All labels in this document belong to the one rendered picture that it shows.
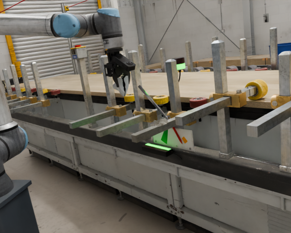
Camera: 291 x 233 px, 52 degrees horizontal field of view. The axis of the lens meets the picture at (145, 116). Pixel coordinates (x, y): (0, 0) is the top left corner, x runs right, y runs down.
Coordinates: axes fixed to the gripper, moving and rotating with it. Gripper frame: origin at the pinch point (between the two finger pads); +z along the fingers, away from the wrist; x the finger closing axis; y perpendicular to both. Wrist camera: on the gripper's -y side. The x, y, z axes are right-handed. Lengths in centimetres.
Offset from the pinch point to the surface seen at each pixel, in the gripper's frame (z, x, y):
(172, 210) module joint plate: 85, -37, 16
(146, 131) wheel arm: 13.0, 8.1, -19.7
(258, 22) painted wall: -22, -732, 293
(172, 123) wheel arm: 13.9, -7.3, -20.0
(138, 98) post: 6.4, -15.4, 8.6
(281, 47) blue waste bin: 34, -554, 162
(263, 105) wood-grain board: 10, -31, -49
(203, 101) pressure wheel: 8.7, -26.3, -22.8
